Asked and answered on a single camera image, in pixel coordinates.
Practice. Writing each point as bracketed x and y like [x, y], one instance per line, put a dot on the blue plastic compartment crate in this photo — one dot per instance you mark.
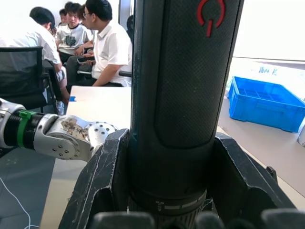
[264, 105]

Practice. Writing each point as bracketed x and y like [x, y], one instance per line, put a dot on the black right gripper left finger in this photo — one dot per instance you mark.
[100, 171]

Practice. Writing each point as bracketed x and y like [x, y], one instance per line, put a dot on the person in white shirt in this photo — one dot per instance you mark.
[31, 35]

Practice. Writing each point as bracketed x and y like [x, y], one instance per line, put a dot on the small blue plastic piece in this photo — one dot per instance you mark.
[72, 98]

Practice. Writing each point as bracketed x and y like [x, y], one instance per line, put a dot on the smartphone with white case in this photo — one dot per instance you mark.
[84, 60]

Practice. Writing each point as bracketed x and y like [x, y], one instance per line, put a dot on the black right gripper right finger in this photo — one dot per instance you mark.
[240, 176]

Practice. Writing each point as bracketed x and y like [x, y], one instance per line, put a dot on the man with glasses white polo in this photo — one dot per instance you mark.
[109, 47]

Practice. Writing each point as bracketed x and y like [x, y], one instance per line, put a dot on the person with dark hair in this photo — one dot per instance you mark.
[63, 16]

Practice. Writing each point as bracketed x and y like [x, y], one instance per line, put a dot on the black mesh office chair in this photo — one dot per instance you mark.
[21, 71]

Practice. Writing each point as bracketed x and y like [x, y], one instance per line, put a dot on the young man black-white t-shirt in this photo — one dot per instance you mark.
[71, 35]

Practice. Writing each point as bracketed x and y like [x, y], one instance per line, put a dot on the black high-back chair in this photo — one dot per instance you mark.
[130, 26]

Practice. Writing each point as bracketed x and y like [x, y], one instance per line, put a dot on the black electric screwdriver red symbol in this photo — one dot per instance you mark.
[186, 100]

